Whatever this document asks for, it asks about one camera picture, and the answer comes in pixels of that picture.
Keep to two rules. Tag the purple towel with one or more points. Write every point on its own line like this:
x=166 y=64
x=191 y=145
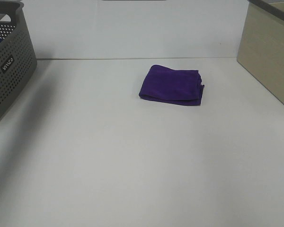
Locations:
x=179 y=87

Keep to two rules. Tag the beige storage bin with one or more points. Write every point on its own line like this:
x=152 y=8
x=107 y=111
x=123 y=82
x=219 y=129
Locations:
x=261 y=50

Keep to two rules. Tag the grey perforated basket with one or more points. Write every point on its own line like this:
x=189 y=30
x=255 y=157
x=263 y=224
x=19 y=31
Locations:
x=17 y=56

